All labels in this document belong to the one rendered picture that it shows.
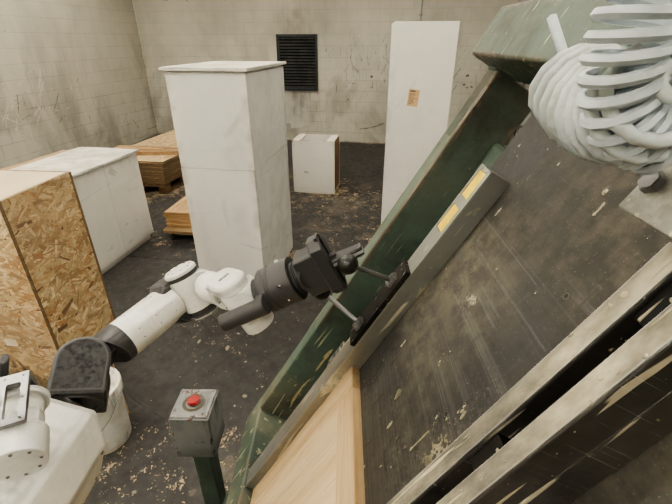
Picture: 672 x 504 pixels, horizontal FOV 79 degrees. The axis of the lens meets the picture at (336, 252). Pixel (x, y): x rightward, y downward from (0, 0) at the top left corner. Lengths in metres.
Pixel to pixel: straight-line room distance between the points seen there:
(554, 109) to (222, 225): 3.04
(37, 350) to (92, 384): 1.95
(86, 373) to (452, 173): 0.84
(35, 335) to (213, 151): 1.53
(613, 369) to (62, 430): 0.78
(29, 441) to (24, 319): 2.05
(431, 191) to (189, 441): 1.01
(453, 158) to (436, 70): 3.25
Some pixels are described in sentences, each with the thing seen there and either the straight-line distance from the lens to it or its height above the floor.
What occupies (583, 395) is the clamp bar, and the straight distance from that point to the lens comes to 0.36.
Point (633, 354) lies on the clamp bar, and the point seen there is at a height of 1.72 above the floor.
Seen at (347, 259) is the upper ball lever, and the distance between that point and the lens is 0.71.
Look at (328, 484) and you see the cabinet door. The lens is 0.80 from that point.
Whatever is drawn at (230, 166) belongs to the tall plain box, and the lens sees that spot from 3.04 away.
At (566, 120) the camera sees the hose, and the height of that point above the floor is 1.87.
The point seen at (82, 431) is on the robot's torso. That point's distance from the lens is 0.87.
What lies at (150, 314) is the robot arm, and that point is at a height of 1.37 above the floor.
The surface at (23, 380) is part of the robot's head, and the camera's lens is 0.77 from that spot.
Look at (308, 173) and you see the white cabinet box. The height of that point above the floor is 0.28.
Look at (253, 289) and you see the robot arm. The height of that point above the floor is 1.49.
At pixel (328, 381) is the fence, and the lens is 0.91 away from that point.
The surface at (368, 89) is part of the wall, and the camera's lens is 8.63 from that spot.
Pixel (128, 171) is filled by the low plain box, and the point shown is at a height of 0.78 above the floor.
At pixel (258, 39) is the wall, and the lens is 9.06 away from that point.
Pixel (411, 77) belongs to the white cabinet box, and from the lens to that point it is 4.16.
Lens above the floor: 1.91
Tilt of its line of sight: 27 degrees down
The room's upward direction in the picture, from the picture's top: straight up
